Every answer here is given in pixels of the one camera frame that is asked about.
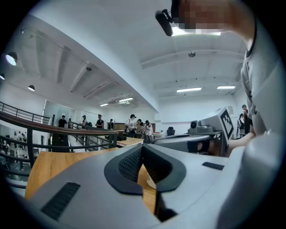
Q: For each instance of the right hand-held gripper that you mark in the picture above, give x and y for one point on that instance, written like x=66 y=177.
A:
x=210 y=123

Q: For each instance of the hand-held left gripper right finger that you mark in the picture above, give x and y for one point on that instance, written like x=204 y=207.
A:
x=196 y=174

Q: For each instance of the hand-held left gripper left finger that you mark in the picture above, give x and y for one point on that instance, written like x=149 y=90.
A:
x=89 y=179

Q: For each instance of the person's right forearm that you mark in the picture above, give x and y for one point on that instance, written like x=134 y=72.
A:
x=241 y=139

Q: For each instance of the black office chair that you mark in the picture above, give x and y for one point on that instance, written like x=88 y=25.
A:
x=171 y=130

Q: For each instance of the wooden table with white legs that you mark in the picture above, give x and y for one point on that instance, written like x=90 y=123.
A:
x=131 y=141

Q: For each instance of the white bucket with orange liner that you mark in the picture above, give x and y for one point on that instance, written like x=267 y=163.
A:
x=150 y=182

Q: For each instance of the ceiling strip light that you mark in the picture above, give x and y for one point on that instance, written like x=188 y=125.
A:
x=226 y=87
x=196 y=33
x=188 y=89
x=125 y=99
x=103 y=104

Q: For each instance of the black railing with wooden handrail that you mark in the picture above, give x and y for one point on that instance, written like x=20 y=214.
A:
x=44 y=128

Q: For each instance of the ceiling dome fixture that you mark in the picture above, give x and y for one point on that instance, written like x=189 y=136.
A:
x=191 y=53
x=89 y=68

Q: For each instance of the grey printed t-shirt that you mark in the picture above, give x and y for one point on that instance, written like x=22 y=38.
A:
x=259 y=78

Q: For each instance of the black pendant lamp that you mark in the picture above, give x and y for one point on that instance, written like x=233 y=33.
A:
x=1 y=76
x=31 y=87
x=11 y=58

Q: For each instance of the person's head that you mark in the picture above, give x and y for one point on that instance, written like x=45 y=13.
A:
x=234 y=20

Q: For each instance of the black head camera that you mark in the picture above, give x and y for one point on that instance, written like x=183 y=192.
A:
x=164 y=23

